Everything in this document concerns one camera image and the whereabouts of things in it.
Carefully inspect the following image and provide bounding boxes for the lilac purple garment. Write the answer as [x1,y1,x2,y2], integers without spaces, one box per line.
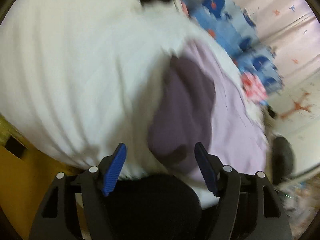
[148,41,267,182]

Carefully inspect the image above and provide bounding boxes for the dark grey round device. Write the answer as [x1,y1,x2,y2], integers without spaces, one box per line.
[271,136,295,185]

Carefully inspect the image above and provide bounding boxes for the pink red crumpled cloth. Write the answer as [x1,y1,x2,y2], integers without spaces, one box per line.
[241,72,268,104]

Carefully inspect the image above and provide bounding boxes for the white striped bed sheet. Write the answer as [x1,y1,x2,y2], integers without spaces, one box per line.
[0,0,266,209]

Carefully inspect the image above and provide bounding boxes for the pale pink sheer curtain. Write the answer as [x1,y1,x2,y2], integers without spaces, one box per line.
[233,0,319,83]

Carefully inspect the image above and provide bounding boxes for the blue whale print curtain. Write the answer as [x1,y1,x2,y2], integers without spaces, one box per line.
[182,0,283,94]

